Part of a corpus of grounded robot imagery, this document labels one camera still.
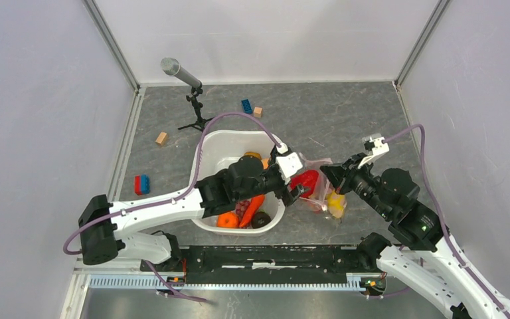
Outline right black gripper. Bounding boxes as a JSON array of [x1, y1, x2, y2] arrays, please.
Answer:
[[319, 152, 392, 218]]

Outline peach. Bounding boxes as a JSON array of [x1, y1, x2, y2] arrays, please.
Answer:
[[262, 158, 270, 169]]

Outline brown kiwi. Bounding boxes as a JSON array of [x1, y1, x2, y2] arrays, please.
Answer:
[[244, 152, 262, 160]]

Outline clear zip top bag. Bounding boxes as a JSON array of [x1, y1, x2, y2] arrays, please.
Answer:
[[295, 155, 342, 221]]

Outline red bell pepper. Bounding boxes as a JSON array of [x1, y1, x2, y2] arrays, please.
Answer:
[[290, 169, 319, 199]]

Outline yellow pear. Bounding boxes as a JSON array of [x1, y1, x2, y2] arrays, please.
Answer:
[[326, 191, 347, 219]]

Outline purple grapes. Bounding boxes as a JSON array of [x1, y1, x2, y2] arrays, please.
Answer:
[[234, 200, 250, 220]]

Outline strawberry bunch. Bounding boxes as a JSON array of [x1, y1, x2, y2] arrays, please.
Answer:
[[301, 197, 328, 213]]

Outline white plastic basket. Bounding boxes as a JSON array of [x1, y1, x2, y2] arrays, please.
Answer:
[[189, 130, 285, 237]]

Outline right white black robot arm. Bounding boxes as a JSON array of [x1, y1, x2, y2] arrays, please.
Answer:
[[320, 153, 510, 318]]

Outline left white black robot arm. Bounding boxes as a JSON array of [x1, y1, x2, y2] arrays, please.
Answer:
[[77, 153, 303, 271]]

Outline orange carrot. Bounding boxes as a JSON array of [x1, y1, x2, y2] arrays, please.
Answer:
[[239, 195, 266, 228]]

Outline dark avocado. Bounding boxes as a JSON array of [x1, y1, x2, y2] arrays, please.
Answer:
[[250, 211, 272, 229]]

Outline orange tangerine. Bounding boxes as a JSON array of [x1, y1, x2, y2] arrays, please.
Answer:
[[216, 211, 240, 229]]

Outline small wooden cube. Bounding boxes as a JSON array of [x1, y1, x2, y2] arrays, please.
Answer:
[[252, 107, 263, 118]]

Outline wooden block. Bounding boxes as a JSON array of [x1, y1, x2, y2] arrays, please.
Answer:
[[155, 132, 168, 146]]

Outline red blue toy brick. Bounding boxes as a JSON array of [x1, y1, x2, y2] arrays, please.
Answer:
[[134, 174, 151, 195]]

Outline grey microphone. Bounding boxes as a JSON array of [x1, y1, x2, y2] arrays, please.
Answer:
[[160, 57, 202, 89]]

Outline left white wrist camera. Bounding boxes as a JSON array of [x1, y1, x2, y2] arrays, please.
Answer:
[[269, 142, 303, 183]]

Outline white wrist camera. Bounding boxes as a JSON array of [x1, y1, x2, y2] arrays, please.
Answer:
[[269, 142, 303, 183], [358, 133, 390, 169]]

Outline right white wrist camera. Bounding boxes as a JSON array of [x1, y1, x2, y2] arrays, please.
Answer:
[[358, 133, 390, 169]]

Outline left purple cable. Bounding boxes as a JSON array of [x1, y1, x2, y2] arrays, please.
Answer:
[[62, 112, 288, 256]]

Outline purple cable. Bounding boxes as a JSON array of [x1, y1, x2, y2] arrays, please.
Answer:
[[62, 112, 288, 256], [382, 124, 510, 318]]

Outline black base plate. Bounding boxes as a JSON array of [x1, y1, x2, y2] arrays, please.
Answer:
[[154, 245, 387, 284]]

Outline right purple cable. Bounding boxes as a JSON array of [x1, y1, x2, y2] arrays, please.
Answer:
[[382, 124, 510, 318]]

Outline white cable duct rail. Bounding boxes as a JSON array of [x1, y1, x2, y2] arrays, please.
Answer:
[[88, 274, 366, 292]]

